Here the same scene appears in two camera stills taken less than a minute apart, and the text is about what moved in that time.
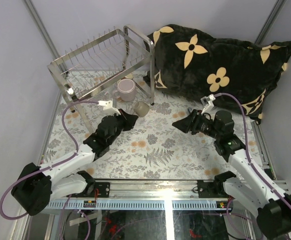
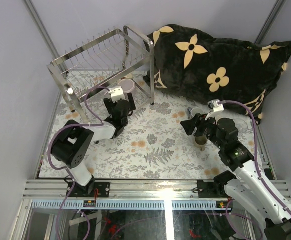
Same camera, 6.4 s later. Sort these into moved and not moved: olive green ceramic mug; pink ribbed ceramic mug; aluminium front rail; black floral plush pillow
Moved: olive green ceramic mug
Not moved: pink ribbed ceramic mug; black floral plush pillow; aluminium front rail
